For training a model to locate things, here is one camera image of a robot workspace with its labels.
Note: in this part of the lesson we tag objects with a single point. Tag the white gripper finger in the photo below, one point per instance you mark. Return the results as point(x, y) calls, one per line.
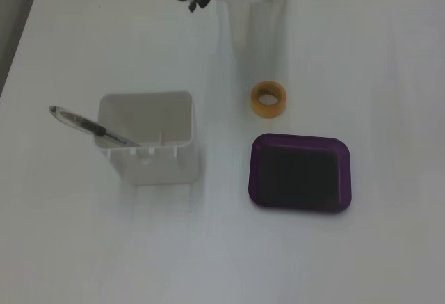
point(236, 36)
point(276, 32)

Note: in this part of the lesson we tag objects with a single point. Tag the yellow tape roll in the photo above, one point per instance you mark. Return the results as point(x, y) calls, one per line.
point(269, 100)

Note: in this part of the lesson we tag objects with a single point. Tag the purple rectangular tray box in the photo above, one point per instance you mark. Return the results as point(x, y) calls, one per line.
point(299, 175)

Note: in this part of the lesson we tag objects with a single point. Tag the white square pen holder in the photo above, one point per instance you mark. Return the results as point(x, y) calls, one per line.
point(153, 144)

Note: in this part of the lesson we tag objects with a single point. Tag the clear black ballpoint pen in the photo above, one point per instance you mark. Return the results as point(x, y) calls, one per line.
point(88, 125)

